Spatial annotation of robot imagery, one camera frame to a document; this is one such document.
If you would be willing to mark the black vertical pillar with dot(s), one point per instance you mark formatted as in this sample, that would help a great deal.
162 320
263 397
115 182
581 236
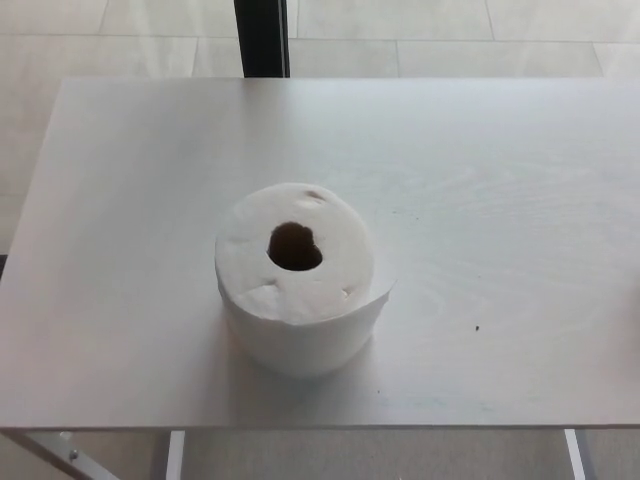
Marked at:
262 37

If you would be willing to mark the white table leg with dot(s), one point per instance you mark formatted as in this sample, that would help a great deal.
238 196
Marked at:
175 457
575 455

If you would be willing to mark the white toilet paper roll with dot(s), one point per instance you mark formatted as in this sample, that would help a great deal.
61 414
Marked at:
300 320

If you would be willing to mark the silver diagonal table brace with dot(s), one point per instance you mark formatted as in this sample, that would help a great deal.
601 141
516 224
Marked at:
50 457

